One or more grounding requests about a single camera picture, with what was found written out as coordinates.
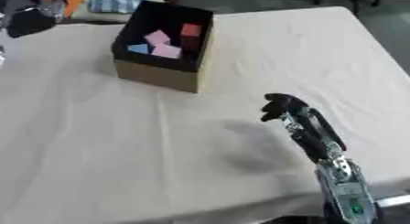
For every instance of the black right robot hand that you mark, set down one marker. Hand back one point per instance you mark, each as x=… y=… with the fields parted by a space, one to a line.
x=299 y=118

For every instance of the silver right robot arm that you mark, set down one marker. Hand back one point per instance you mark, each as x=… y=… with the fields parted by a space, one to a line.
x=347 y=194

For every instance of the tan cardboard box black inside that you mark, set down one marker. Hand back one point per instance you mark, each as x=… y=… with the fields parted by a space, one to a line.
x=160 y=67

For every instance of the red block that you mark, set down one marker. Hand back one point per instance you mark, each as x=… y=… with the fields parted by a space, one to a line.
x=190 y=32

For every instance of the pink block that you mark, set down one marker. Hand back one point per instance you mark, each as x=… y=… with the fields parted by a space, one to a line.
x=157 y=38
x=166 y=51

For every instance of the blue block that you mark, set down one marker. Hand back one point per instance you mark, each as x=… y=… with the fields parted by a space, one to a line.
x=139 y=48

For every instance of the blue checked cloth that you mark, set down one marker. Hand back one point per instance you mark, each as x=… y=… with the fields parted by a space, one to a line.
x=117 y=0

